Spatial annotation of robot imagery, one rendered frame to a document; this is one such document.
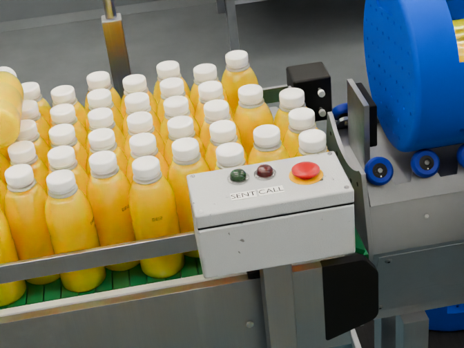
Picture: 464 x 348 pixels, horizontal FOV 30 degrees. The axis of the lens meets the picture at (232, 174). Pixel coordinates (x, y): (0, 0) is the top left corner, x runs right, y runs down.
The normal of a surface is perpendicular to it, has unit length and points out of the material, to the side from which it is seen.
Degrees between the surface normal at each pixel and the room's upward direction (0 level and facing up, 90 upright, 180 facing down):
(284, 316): 90
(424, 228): 71
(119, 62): 90
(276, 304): 90
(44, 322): 90
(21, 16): 76
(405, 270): 110
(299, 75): 0
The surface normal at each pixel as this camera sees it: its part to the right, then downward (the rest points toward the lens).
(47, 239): 0.75, 0.29
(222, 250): 0.15, 0.51
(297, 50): -0.10, -0.84
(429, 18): 0.03, -0.29
